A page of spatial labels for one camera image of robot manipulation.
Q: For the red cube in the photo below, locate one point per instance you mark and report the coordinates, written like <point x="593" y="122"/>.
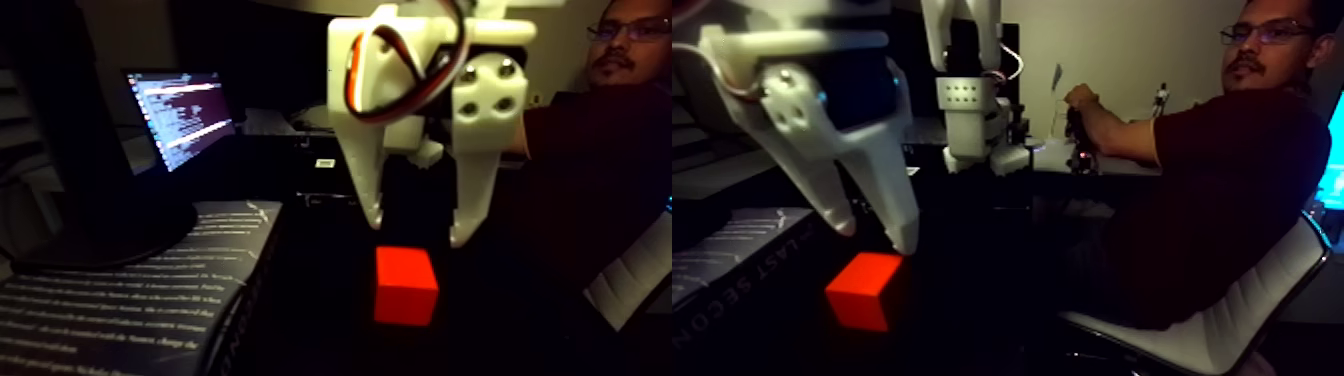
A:
<point x="405" y="278"/>

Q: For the dark leader arm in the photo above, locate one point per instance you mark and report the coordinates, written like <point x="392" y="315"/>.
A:
<point x="1079" y="147"/>

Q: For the person's right hand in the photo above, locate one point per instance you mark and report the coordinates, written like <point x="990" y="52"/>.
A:
<point x="1084" y="107"/>

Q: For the small white label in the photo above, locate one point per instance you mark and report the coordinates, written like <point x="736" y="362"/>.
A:
<point x="326" y="163"/>

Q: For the person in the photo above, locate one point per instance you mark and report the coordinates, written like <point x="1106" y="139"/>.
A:
<point x="598" y="168"/>

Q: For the black wide monitor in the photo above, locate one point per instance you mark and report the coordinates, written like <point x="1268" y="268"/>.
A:
<point x="262" y="52"/>

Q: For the open laptop lit screen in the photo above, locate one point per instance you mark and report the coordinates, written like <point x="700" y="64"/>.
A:
<point x="184" y="110"/>

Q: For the dark monitor with stand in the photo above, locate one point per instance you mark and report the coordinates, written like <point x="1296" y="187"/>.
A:
<point x="105" y="226"/>

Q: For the black box white printed text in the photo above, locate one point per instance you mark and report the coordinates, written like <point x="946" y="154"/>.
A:
<point x="126" y="315"/>

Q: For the small figurine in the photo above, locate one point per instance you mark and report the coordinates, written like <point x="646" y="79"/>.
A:
<point x="1160" y="101"/>

